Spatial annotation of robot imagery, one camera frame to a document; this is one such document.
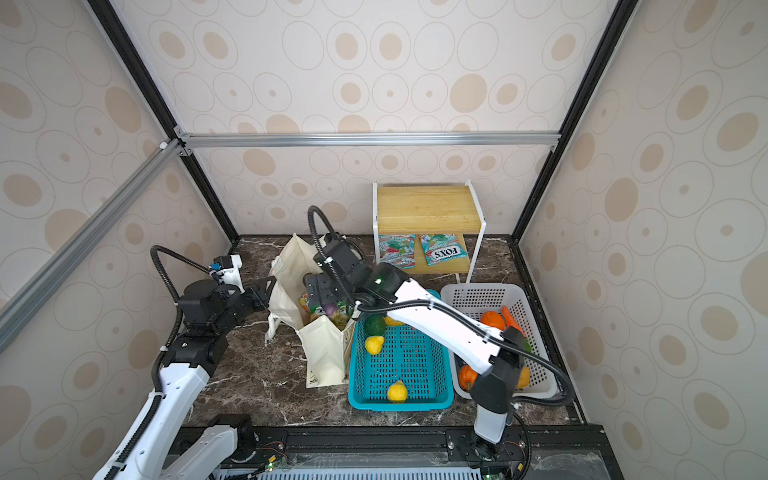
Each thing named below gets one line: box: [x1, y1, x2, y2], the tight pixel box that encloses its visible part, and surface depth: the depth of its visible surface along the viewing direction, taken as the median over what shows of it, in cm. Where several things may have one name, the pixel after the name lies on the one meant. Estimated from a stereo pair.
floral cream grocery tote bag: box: [265, 233, 355, 388], surface depth 78 cm
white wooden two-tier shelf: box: [373, 180, 487, 283], surface depth 83 cm
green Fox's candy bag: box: [419, 234, 468, 266], surface depth 94 cm
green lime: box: [364, 314, 387, 336], surface depth 89 cm
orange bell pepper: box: [458, 364, 479, 392], surface depth 79 cm
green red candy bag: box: [379, 234, 417, 269], surface depth 93 cm
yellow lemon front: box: [388, 380, 408, 403], surface depth 80 cm
